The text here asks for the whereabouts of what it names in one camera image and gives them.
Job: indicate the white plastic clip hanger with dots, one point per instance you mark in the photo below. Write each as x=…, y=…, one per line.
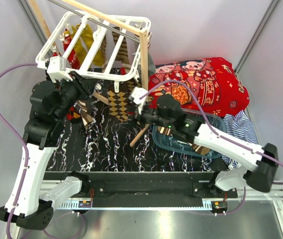
x=94, y=47

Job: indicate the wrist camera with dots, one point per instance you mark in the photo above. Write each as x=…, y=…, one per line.
x=57, y=69
x=138, y=97

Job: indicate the blue striped shirt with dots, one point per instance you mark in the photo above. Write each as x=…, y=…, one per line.
x=240, y=126

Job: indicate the red patterned sock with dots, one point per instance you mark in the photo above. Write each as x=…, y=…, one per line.
x=72, y=58

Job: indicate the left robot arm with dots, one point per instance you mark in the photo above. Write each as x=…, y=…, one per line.
x=26, y=206

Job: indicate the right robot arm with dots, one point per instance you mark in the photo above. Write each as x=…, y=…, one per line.
x=256, y=171

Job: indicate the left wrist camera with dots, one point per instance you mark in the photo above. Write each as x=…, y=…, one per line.
x=57, y=69

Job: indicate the wooden drying rack frame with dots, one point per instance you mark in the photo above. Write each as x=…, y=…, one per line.
x=131, y=74

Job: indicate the grey sock hanging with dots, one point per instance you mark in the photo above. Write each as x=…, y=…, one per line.
x=151, y=65

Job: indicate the brown argyle sock hanging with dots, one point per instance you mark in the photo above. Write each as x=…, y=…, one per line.
x=119, y=103

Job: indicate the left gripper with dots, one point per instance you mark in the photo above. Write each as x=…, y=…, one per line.
x=85, y=86

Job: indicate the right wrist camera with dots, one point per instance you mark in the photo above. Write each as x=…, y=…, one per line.
x=138, y=97

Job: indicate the clear plastic basket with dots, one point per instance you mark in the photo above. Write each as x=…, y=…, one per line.
x=216, y=122

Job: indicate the yellow sock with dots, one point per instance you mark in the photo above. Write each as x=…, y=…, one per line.
x=83, y=45

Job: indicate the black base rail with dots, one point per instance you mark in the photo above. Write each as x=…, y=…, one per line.
x=148, y=191

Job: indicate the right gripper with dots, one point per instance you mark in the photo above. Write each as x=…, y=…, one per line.
x=129, y=127

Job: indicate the red cartoon print blanket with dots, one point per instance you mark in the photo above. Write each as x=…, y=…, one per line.
x=207, y=83

